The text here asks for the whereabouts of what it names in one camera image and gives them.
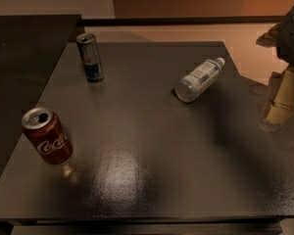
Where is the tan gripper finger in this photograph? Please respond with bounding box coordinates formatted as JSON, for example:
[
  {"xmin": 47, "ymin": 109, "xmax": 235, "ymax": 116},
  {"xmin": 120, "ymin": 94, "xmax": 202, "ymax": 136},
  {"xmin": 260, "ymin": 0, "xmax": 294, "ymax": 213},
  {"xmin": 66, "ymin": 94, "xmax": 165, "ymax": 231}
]
[
  {"xmin": 256, "ymin": 23, "xmax": 280, "ymax": 48},
  {"xmin": 260, "ymin": 104, "xmax": 294, "ymax": 131}
]

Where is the clear plastic water bottle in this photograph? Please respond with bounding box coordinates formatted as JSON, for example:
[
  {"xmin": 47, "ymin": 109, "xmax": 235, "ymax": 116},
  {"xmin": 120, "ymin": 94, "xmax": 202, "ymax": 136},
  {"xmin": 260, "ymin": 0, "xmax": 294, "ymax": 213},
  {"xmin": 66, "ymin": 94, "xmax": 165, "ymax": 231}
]
[{"xmin": 174, "ymin": 58, "xmax": 225, "ymax": 103}]

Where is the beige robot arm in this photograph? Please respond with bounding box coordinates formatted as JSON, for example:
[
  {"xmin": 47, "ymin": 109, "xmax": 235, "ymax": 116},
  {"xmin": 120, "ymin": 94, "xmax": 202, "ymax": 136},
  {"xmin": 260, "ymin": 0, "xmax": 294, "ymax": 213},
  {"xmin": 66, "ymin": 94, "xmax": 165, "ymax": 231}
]
[{"xmin": 256, "ymin": 6, "xmax": 294, "ymax": 131}]

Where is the slim Red Bull can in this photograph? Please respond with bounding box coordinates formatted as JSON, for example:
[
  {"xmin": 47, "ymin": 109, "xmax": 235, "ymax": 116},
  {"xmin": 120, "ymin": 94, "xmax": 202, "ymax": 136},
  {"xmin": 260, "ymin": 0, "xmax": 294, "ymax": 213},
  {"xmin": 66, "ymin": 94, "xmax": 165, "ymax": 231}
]
[{"xmin": 76, "ymin": 33, "xmax": 104, "ymax": 82}]

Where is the red Coca-Cola can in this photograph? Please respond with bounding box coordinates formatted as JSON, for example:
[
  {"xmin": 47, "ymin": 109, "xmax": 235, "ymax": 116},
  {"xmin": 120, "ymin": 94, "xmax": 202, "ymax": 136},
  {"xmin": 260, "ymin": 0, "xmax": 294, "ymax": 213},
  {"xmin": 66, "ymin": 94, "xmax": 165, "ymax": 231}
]
[{"xmin": 22, "ymin": 107, "xmax": 73, "ymax": 165}]

